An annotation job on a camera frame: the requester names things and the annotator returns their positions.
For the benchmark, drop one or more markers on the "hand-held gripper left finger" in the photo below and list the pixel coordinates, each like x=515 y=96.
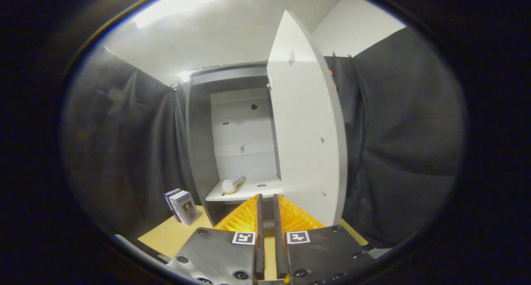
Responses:
x=260 y=235

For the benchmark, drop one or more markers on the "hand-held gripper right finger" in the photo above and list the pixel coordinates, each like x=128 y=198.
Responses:
x=278 y=235

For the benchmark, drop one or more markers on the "white shoe cabinet door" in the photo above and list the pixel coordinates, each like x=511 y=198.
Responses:
x=303 y=131

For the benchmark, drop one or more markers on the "white shoe cabinet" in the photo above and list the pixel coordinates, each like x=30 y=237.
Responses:
x=240 y=123

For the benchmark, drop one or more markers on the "dark blue book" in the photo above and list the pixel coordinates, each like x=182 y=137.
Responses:
x=169 y=197

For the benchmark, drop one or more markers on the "black backdrop cloth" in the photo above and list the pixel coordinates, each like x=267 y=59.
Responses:
x=124 y=131

